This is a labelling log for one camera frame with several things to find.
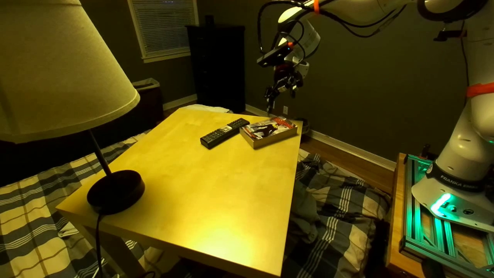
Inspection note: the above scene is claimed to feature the white framed window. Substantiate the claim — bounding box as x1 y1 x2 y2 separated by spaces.
126 0 200 65

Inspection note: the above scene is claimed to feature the wooden platform board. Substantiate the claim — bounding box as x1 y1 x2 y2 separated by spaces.
384 151 429 278

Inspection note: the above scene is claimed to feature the thick paperback book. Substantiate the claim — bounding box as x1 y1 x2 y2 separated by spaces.
237 116 299 151

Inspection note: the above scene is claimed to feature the plaid duvet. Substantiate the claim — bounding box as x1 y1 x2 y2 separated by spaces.
0 130 393 278

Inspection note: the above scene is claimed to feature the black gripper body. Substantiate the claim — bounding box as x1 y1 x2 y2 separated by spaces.
256 43 311 90

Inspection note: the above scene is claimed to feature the light wooden side table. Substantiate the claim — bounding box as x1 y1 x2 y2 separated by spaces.
55 107 305 278

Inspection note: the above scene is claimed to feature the black remote control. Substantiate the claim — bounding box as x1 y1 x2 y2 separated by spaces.
199 116 251 151

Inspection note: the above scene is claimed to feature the white pillow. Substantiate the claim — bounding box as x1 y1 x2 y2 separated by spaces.
180 102 233 114

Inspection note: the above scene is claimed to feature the table lamp with cream shade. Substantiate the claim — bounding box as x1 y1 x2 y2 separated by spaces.
0 0 146 216

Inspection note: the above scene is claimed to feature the black lamp cable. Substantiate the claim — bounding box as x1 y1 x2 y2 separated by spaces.
92 210 104 278

